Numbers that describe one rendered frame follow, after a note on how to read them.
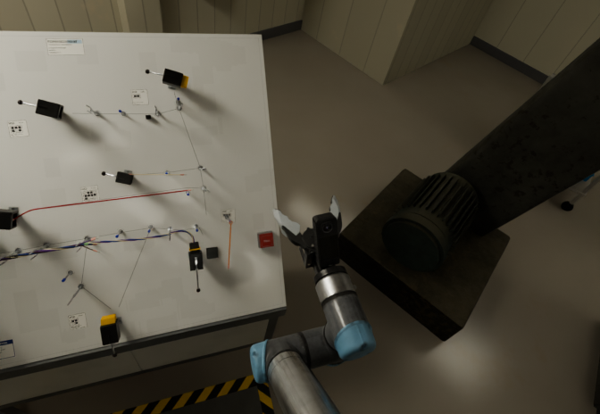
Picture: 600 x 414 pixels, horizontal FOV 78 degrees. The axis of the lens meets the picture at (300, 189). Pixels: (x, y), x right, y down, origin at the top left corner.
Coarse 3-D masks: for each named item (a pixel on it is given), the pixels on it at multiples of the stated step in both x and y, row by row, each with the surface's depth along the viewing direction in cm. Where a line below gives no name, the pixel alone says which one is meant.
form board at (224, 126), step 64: (0, 64) 108; (64, 64) 114; (128, 64) 119; (192, 64) 125; (256, 64) 132; (0, 128) 110; (64, 128) 115; (128, 128) 121; (192, 128) 127; (256, 128) 134; (0, 192) 111; (64, 192) 116; (128, 192) 122; (192, 192) 129; (256, 192) 136; (0, 256) 113; (64, 256) 118; (128, 256) 124; (256, 256) 138; (0, 320) 114; (64, 320) 120; (128, 320) 126; (192, 320) 133
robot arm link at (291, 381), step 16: (288, 336) 75; (256, 352) 71; (272, 352) 71; (288, 352) 69; (304, 352) 73; (256, 368) 70; (272, 368) 67; (288, 368) 64; (304, 368) 64; (272, 384) 65; (288, 384) 60; (304, 384) 59; (320, 384) 61; (288, 400) 58; (304, 400) 55; (320, 400) 55
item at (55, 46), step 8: (48, 40) 112; (56, 40) 112; (64, 40) 113; (72, 40) 114; (80, 40) 114; (48, 48) 112; (56, 48) 112; (64, 48) 113; (72, 48) 114; (80, 48) 114
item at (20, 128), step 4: (12, 120) 111; (16, 120) 111; (20, 120) 111; (24, 120) 111; (8, 124) 110; (12, 124) 111; (16, 124) 111; (20, 124) 111; (24, 124) 112; (8, 128) 110; (12, 128) 111; (16, 128) 111; (20, 128) 111; (24, 128) 112; (28, 128) 112; (12, 132) 111; (16, 132) 111; (20, 132) 111; (24, 132) 112; (28, 132) 112; (12, 136) 111; (16, 136) 111; (20, 136) 111; (24, 136) 112; (28, 136) 112
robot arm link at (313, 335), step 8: (312, 328) 78; (320, 328) 78; (304, 336) 75; (312, 336) 75; (320, 336) 75; (312, 344) 74; (320, 344) 74; (328, 344) 73; (312, 352) 73; (320, 352) 74; (328, 352) 74; (336, 352) 73; (312, 360) 73; (320, 360) 74; (328, 360) 75; (336, 360) 76; (344, 360) 78
